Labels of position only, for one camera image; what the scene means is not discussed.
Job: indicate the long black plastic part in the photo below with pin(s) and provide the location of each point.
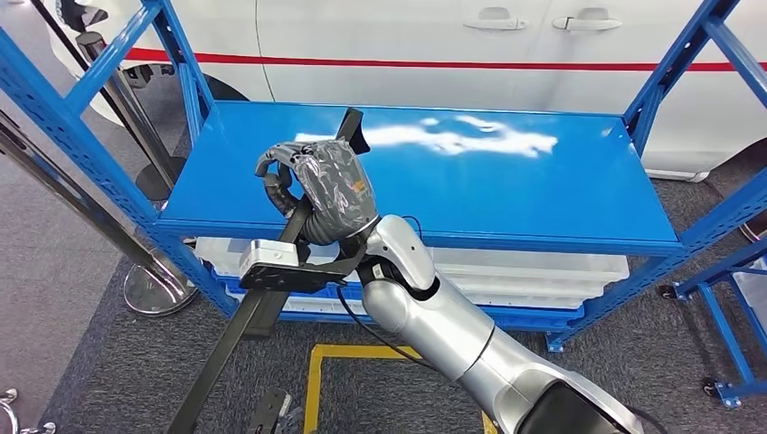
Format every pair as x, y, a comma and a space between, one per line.
228, 359

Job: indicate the yellow floor tape square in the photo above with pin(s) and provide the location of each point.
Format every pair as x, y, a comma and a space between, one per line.
311, 389

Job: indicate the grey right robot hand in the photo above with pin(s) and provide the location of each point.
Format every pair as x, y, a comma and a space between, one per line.
335, 185

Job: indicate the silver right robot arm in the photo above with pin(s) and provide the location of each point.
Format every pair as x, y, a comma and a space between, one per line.
455, 335

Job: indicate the blue storage bin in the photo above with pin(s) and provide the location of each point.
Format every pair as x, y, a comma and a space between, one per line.
539, 316

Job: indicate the white car with red stripe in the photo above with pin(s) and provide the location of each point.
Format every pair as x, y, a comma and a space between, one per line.
419, 36

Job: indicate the blue wheeled shelf rack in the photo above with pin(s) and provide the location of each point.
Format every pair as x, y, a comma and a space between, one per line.
728, 392

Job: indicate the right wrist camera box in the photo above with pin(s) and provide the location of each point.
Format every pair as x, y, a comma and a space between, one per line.
269, 254

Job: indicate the blue metal shelf rack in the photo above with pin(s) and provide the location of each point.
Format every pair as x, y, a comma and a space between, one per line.
479, 180

